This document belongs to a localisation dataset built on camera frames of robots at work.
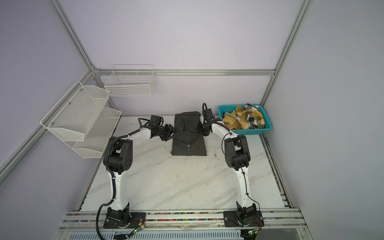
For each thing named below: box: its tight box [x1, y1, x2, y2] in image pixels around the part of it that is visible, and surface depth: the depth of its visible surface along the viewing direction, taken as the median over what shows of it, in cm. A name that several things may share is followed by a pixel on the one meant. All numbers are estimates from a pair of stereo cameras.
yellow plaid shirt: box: [222, 103, 266, 130], surface depth 109 cm
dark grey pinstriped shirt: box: [171, 111, 207, 156], surface depth 103 cm
